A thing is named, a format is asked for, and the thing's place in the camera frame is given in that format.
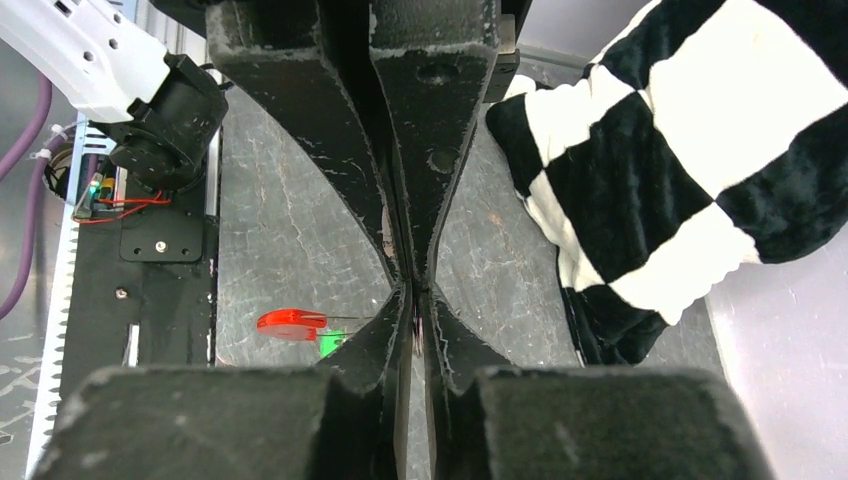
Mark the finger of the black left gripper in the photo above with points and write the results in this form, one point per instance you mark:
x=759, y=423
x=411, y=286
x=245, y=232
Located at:
x=304, y=63
x=433, y=60

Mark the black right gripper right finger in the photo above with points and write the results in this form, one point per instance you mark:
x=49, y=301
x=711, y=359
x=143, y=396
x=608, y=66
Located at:
x=490, y=419

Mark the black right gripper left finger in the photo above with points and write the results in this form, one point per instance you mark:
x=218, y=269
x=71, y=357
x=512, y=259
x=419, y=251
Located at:
x=344, y=417

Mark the green key tag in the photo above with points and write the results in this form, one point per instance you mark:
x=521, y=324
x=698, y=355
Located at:
x=331, y=341

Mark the silver keyring with red tool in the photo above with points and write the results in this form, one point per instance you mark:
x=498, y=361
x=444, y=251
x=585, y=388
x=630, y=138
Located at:
x=298, y=325

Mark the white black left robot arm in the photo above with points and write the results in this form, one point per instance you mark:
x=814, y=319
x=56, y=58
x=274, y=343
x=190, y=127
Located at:
x=381, y=95

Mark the black white checkered pillow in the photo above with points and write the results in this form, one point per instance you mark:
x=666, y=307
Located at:
x=706, y=135

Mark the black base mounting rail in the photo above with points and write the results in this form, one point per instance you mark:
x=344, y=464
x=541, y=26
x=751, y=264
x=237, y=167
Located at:
x=137, y=291

